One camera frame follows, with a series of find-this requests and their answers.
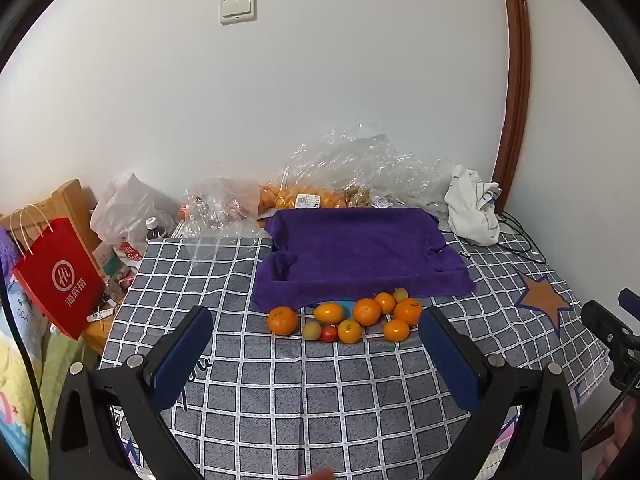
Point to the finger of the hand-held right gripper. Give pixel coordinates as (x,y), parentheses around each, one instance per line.
(631,300)
(600,317)

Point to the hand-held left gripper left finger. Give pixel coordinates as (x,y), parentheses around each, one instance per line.
(180,360)

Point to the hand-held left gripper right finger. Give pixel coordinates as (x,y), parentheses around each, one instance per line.
(452,360)

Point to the orange tangerine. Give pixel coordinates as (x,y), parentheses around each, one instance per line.
(385,302)
(328,313)
(396,330)
(282,321)
(367,311)
(350,331)
(408,311)

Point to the small green fruit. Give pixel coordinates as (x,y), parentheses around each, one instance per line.
(400,294)
(311,331)

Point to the small red fruit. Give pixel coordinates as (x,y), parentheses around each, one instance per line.
(328,334)

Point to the purple towel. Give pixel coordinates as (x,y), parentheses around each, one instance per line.
(360,250)

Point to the bag of brown fruits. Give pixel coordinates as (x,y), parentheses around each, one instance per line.
(360,194)

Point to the person's right hand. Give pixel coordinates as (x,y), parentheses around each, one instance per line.
(627,435)

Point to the person's left hand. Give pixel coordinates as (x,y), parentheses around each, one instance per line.
(322,475)

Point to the wooden stool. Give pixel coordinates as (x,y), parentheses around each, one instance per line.
(97,335)

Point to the red and white packet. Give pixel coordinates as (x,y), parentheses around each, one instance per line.
(129,252)

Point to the grey checkered bedsheet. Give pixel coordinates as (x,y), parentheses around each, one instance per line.
(300,400)

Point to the yellow green blanket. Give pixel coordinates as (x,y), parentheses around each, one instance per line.
(55,385)

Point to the brown bottle with white cap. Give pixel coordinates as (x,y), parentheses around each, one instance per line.
(152,229)

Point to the red paper bag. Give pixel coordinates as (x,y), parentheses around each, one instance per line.
(55,285)

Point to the white cloth bag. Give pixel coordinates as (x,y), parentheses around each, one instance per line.
(470,210)

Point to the crumpled clear plastic bag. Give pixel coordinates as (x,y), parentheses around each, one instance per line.
(220,205)

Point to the white plastic bag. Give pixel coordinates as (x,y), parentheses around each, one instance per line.
(130,205)

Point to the pastel printed blanket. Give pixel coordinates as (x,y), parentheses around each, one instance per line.
(12,385)

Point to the wooden chair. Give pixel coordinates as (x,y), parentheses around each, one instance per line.
(70,200)

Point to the clear bag of oranges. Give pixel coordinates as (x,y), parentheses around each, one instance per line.
(285,196)

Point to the large clear plastic bag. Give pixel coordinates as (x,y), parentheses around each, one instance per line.
(360,160)

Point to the brown wooden door frame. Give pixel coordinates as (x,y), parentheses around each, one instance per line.
(517,60)

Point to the white light switch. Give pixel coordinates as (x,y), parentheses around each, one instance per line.
(238,7)

